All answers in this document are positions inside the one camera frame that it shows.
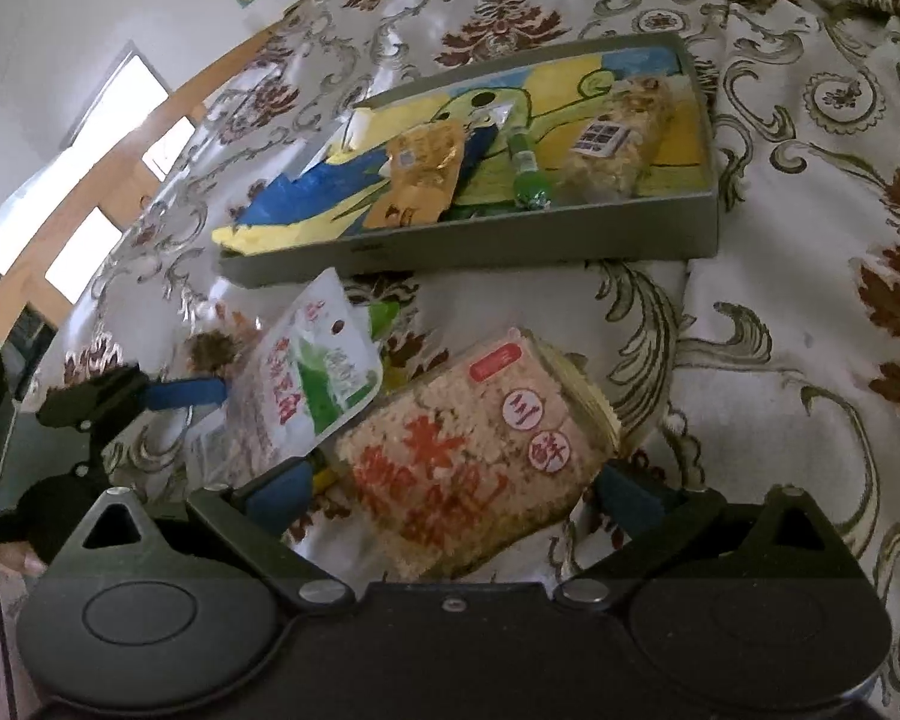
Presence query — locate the white green bean snack pouch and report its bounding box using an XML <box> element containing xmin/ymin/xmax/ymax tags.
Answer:
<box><xmin>185</xmin><ymin>268</ymin><xmax>383</xmax><ymax>489</ymax></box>

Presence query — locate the nut granola bar packet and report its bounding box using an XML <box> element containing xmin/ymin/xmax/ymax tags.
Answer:
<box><xmin>559</xmin><ymin>75</ymin><xmax>673</xmax><ymax>203</ymax></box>

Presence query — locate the frog painting tray liner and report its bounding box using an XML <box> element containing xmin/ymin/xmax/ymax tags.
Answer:
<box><xmin>211</xmin><ymin>36</ymin><xmax>715</xmax><ymax>257</ymax></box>

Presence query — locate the orange clear snack bag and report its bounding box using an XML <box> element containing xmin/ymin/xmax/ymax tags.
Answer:
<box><xmin>167</xmin><ymin>299</ymin><xmax>266</xmax><ymax>382</ymax></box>

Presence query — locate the green snack packet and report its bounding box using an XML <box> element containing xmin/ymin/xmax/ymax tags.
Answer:
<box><xmin>507</xmin><ymin>127</ymin><xmax>553</xmax><ymax>210</ymax></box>

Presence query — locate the wooden bed frame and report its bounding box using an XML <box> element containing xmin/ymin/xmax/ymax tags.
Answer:
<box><xmin>0</xmin><ymin>25</ymin><xmax>278</xmax><ymax>343</ymax></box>

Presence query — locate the gold foil snack packet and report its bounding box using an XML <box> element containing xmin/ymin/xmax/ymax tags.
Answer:
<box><xmin>364</xmin><ymin>119</ymin><xmax>464</xmax><ymax>229</ymax></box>

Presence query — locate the dark blue stick packet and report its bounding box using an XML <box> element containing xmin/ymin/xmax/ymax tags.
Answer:
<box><xmin>439</xmin><ymin>101</ymin><xmax>514</xmax><ymax>223</ymax></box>

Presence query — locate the rice cracker red packet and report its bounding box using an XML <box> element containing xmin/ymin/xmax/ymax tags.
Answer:
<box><xmin>329</xmin><ymin>328</ymin><xmax>622</xmax><ymax>582</ymax></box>

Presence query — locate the window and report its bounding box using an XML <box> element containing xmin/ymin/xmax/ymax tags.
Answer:
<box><xmin>0</xmin><ymin>44</ymin><xmax>170</xmax><ymax>302</ymax></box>

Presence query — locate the grey tray box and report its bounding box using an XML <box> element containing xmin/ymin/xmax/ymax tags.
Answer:
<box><xmin>215</xmin><ymin>32</ymin><xmax>718</xmax><ymax>288</ymax></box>

